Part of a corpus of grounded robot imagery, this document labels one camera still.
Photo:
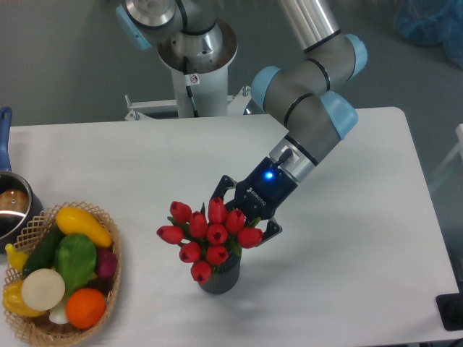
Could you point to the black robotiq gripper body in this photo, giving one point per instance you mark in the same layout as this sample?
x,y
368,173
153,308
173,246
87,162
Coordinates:
x,y
263,191

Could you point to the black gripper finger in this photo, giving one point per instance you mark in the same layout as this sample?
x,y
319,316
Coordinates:
x,y
225,184
273,228

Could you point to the red tulip bouquet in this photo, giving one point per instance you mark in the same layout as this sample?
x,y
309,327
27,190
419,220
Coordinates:
x,y
209,239

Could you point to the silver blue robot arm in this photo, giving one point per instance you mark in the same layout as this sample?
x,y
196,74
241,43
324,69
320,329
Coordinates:
x,y
198,48

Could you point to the dark grey ribbed vase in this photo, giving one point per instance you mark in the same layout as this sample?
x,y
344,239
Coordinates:
x,y
226,277

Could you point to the purple red onion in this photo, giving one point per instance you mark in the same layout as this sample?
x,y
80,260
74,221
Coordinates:
x,y
106,263

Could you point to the yellow squash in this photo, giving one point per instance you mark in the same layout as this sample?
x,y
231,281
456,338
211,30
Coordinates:
x,y
72,220

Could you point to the green lettuce leaf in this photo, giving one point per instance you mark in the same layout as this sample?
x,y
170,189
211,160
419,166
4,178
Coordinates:
x,y
75,260

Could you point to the orange fruit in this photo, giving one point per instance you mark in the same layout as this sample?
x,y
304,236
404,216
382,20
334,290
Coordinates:
x,y
85,307

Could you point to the black device at table edge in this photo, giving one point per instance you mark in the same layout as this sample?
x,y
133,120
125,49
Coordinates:
x,y
450,310

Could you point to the dark green cucumber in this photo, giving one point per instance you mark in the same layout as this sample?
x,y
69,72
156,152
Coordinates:
x,y
44,252

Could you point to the white round radish slice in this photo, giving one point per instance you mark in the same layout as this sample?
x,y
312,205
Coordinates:
x,y
43,289

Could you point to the white green leek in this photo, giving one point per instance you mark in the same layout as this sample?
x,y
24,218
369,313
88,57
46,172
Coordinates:
x,y
57,314

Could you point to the blue plastic bag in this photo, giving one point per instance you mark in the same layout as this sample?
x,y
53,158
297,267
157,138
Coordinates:
x,y
432,23

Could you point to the woven wicker basket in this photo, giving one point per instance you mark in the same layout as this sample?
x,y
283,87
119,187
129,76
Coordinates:
x,y
39,331

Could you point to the yellow bell pepper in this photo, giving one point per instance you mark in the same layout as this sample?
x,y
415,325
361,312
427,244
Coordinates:
x,y
13,301

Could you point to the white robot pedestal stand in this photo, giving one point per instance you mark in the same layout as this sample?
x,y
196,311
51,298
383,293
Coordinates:
x,y
196,95

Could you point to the blue handled saucepan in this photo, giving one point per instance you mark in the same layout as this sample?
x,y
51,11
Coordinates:
x,y
19,204

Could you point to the white frame at right edge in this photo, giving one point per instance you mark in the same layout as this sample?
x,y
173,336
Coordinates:
x,y
448,165

